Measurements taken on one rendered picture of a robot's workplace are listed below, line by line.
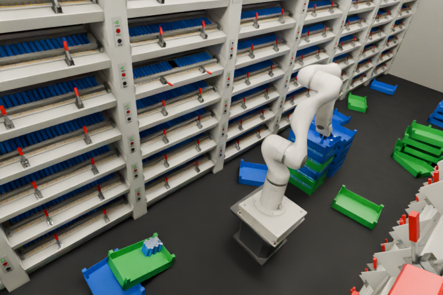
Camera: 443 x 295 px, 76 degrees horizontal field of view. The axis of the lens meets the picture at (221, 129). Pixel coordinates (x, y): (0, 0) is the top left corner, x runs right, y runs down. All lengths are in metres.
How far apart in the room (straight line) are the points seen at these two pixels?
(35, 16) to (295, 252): 1.78
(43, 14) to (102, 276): 1.33
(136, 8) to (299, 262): 1.64
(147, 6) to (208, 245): 1.38
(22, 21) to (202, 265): 1.46
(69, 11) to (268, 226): 1.31
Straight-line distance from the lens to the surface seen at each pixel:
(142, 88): 1.51
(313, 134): 2.24
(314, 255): 2.02
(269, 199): 1.60
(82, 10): 1.28
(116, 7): 1.31
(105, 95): 1.46
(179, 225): 1.98
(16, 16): 1.23
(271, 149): 1.43
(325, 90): 1.44
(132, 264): 1.79
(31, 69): 1.30
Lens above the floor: 1.60
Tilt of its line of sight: 35 degrees down
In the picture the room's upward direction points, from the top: 6 degrees clockwise
